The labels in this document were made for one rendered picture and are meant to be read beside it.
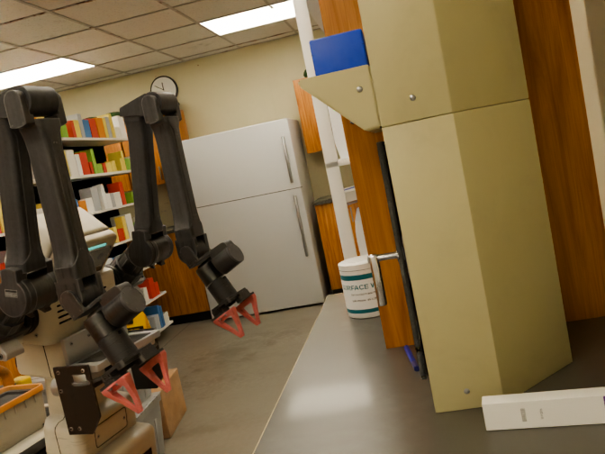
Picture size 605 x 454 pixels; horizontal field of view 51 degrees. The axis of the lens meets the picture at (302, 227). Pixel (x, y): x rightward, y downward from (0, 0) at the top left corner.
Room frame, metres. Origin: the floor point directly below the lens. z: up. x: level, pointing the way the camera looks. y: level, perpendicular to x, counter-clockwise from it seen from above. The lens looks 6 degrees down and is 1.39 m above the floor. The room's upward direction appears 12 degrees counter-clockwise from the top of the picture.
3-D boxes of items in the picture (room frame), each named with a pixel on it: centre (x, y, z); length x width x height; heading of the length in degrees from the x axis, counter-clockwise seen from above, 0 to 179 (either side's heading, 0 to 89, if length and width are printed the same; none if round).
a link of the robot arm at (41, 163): (1.24, 0.45, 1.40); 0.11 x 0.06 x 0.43; 158
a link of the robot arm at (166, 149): (1.64, 0.29, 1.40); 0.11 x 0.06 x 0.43; 158
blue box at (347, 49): (1.25, -0.14, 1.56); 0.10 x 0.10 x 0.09; 80
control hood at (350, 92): (1.16, -0.12, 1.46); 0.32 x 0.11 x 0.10; 170
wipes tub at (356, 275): (1.72, -0.14, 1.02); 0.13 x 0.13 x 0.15
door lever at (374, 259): (1.06, -0.12, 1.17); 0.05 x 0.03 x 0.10; 80
